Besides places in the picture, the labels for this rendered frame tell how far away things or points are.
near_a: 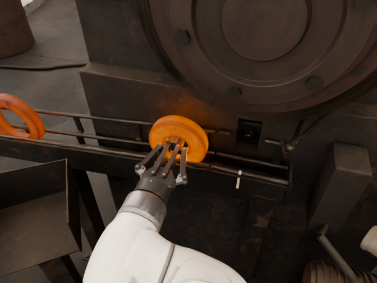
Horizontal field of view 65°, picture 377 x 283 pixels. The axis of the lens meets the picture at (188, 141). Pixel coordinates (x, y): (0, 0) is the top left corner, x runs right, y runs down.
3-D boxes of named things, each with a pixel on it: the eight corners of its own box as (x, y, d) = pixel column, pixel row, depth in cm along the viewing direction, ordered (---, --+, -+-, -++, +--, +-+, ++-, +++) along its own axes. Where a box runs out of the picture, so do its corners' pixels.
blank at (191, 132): (146, 113, 76) (141, 121, 74) (205, 115, 71) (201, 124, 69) (160, 155, 86) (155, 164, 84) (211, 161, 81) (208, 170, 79)
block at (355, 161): (305, 199, 87) (331, 137, 71) (334, 205, 85) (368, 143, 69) (305, 230, 79) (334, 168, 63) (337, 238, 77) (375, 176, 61)
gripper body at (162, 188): (132, 206, 66) (148, 176, 72) (168, 216, 64) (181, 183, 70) (127, 186, 60) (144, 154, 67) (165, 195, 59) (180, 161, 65)
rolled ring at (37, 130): (-28, 105, 91) (-20, 99, 94) (13, 150, 101) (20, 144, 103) (9, 92, 83) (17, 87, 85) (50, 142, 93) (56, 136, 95)
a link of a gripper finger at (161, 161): (157, 185, 68) (151, 184, 68) (171, 151, 75) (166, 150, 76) (155, 174, 65) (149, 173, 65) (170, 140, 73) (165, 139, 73)
